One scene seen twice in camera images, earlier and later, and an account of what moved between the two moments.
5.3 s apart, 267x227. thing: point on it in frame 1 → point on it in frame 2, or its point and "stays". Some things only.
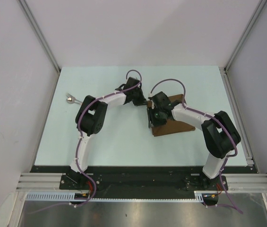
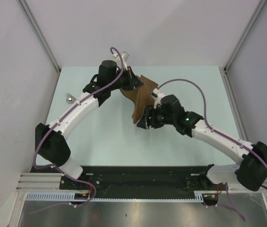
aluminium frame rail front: x=260 y=183 stays
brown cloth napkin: x=171 y=126 → x=142 y=97
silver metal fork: x=69 y=95 stays
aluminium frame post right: x=261 y=5 stays
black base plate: x=142 y=178 stays
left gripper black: x=142 y=100 → x=133 y=82
